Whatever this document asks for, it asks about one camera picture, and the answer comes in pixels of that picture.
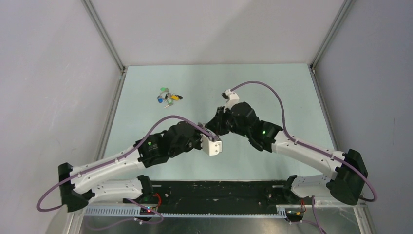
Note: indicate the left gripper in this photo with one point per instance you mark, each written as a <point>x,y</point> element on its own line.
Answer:
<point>199,146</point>

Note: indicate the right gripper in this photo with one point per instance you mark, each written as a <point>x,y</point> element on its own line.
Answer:
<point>216,124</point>

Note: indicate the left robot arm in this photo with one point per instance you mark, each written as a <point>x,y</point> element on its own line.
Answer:
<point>82,185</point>

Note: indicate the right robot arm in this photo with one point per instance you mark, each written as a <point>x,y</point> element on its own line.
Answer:
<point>342,174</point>

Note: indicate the pile of removed keys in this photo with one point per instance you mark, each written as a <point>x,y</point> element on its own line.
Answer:
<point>167,97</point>

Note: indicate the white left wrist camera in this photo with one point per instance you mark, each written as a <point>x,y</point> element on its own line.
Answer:
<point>210,146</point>

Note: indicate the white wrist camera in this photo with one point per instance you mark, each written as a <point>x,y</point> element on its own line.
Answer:
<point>231,99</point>
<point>210,146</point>

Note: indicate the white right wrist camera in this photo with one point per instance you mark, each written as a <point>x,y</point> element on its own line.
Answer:
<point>231,99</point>

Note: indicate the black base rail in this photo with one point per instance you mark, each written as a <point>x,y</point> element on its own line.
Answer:
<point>246,197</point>

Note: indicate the slotted cable duct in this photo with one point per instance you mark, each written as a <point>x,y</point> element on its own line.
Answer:
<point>134,211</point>

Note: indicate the aluminium corner frame post left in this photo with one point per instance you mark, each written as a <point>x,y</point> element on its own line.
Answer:
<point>98,23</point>

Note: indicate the aluminium corner frame post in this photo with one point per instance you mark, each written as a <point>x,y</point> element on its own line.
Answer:
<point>98,23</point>
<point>332,31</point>

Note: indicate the aluminium corner frame post right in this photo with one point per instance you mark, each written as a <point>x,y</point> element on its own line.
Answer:
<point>332,31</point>

